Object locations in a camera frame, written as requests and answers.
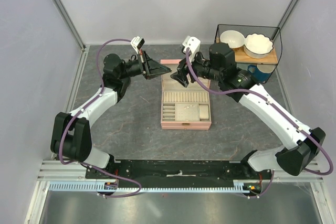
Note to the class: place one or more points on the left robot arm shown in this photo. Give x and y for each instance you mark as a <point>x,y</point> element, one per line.
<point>71,136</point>

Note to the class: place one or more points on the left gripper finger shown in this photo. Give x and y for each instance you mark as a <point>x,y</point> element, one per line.
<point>154,74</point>
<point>153,65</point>

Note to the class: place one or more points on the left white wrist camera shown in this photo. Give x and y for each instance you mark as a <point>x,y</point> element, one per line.
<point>137,43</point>

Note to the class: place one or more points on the white scalloped bowl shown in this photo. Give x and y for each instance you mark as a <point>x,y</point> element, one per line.
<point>258,46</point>

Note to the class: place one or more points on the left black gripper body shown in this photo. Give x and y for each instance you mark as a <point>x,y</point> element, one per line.
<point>144,69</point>

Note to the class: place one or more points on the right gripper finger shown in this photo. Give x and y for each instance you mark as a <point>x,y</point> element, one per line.
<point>180,78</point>
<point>182,69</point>

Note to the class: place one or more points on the pink jewelry box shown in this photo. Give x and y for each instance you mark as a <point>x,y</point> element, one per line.
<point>175,97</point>

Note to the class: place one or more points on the blue slotted cable duct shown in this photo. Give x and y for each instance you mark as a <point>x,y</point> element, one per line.
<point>103,187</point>

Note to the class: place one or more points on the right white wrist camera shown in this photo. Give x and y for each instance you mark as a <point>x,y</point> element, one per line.
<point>193,44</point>

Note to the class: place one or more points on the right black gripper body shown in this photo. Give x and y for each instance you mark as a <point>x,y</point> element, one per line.
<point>201,68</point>

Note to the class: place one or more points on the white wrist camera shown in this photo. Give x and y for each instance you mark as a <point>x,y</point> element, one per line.
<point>193,44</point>
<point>137,43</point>

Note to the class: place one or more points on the white round bowl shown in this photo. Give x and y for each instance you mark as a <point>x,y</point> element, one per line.
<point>233,38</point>

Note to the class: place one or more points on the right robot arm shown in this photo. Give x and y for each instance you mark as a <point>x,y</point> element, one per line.
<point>220,75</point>

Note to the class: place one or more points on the dark blue mug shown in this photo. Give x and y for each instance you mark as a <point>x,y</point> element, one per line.
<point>261,73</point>

